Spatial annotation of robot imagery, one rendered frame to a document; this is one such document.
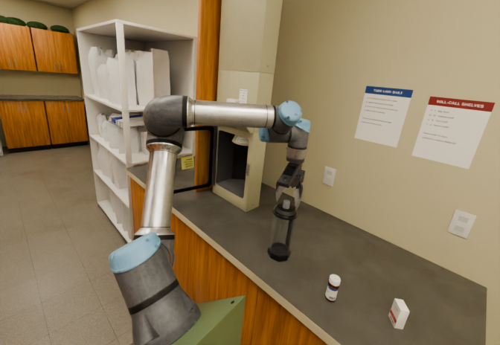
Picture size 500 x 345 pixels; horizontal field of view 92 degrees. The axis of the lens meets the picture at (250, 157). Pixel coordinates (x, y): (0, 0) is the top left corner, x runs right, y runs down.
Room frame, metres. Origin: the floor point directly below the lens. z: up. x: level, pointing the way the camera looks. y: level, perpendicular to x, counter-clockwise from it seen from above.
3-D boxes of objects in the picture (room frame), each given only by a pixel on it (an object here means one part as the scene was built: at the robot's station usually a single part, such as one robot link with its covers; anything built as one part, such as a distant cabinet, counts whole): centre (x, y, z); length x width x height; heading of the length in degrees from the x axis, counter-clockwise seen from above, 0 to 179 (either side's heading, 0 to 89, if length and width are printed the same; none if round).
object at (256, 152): (1.44, 0.03, 1.33); 0.32 x 0.25 x 0.77; 47
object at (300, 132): (0.92, -0.18, 1.50); 0.09 x 0.08 x 0.11; 103
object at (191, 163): (1.34, 0.36, 1.19); 0.30 x 0.01 x 0.40; 127
